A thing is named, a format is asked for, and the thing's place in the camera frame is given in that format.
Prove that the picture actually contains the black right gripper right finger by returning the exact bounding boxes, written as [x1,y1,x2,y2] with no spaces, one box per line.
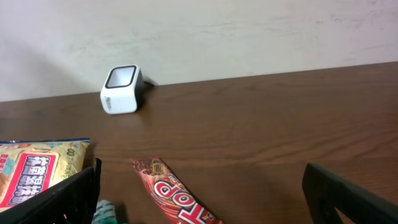
[302,163,397,224]

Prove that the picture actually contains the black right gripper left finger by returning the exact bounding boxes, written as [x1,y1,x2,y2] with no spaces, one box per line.
[1,158,102,224]

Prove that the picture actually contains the blue mouthwash bottle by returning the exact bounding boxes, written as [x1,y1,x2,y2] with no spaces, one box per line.
[91,200,118,224]

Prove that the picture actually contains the yellow snack bag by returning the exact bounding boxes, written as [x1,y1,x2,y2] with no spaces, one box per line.
[1,138,90,212]

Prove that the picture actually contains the red chocolate bar wrapper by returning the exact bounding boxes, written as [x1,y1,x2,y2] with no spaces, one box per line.
[131,158,223,224]

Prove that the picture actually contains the white barcode scanner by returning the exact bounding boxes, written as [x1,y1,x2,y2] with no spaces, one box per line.
[100,65,145,114]

